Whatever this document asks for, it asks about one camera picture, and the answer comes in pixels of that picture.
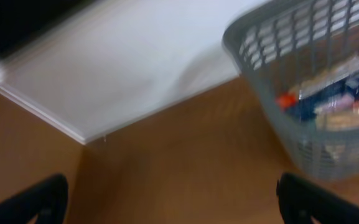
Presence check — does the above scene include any beige grain pouch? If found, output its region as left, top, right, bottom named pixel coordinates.
left=315, top=108, right=359, bottom=131

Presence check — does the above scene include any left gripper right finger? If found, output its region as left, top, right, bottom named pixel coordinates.
left=276, top=172, right=359, bottom=224

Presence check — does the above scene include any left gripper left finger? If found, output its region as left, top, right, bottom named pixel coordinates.
left=0, top=174, right=68, bottom=224

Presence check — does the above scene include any grey plastic basket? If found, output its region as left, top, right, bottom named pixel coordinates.
left=223, top=0, right=359, bottom=180

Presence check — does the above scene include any blue Kleenex tissue multipack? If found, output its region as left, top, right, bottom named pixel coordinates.
left=286, top=71, right=359, bottom=121

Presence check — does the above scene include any red spaghetti pasta packet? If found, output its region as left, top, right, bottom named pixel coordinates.
left=276, top=54, right=359, bottom=109

